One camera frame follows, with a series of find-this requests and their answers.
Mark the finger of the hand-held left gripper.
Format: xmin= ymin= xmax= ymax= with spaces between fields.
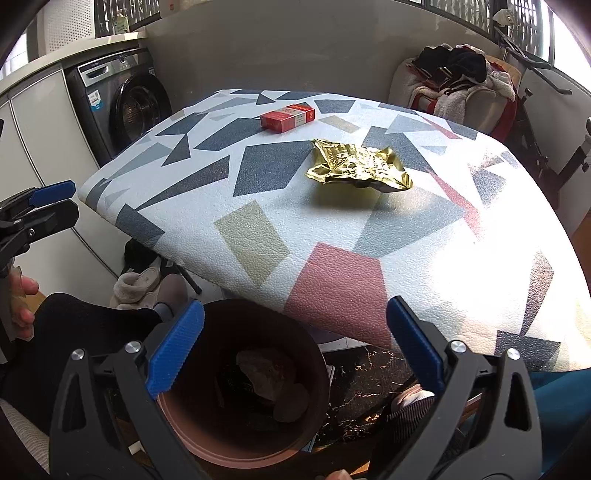
xmin=0 ymin=199 xmax=80 ymax=259
xmin=0 ymin=180 xmax=77 ymax=222

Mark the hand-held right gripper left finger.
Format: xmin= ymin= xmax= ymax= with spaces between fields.
xmin=48 ymin=299 xmax=206 ymax=480

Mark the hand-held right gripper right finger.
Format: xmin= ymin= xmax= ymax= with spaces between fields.
xmin=385 ymin=295 xmax=543 ymax=480

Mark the brown round bin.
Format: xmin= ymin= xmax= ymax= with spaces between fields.
xmin=154 ymin=299 xmax=331 ymax=469

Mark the white paper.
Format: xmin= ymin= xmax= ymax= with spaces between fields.
xmin=236 ymin=348 xmax=297 ymax=398

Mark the person's left hand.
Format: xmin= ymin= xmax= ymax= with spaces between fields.
xmin=0 ymin=272 xmax=40 ymax=342

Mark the grey knit shoe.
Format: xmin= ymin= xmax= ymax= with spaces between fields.
xmin=388 ymin=382 xmax=444 ymax=435

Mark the white cabinet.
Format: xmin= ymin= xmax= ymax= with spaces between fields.
xmin=0 ymin=32 xmax=148 ymax=282

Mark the black table leg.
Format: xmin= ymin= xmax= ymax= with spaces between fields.
xmin=175 ymin=262 xmax=204 ymax=296

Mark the beige fluffy slipper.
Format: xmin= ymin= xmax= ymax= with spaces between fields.
xmin=111 ymin=270 xmax=162 ymax=310

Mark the grey washing machine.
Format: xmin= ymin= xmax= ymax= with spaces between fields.
xmin=65 ymin=46 xmax=174 ymax=167

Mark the person's black trouser leg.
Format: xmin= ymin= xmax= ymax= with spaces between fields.
xmin=0 ymin=293 xmax=162 ymax=435

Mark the blue seat cushion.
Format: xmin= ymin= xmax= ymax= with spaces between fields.
xmin=526 ymin=364 xmax=591 ymax=480

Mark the white perforated laundry basket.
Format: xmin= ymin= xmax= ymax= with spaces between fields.
xmin=37 ymin=0 xmax=98 ymax=56

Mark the gold foil wrapper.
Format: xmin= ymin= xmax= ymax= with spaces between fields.
xmin=305 ymin=138 xmax=414 ymax=193

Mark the geometric patterned table cover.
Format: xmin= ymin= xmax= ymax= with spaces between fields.
xmin=78 ymin=88 xmax=591 ymax=374

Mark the dark lattice window screen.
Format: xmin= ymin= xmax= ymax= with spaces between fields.
xmin=425 ymin=0 xmax=555 ymax=61
xmin=95 ymin=0 xmax=160 ymax=33

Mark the black exercise bike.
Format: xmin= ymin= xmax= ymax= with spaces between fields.
xmin=494 ymin=28 xmax=591 ymax=208

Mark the red cigarette box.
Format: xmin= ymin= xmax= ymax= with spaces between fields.
xmin=260 ymin=104 xmax=317 ymax=134

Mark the white fleece garment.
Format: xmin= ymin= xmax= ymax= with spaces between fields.
xmin=397 ymin=69 xmax=469 ymax=121

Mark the beige chair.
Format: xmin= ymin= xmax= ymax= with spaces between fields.
xmin=388 ymin=58 xmax=518 ymax=134

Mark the red garment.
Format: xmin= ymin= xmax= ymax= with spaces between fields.
xmin=489 ymin=65 xmax=520 ymax=134

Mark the black striped garment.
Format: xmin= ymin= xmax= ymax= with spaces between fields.
xmin=413 ymin=45 xmax=488 ymax=93

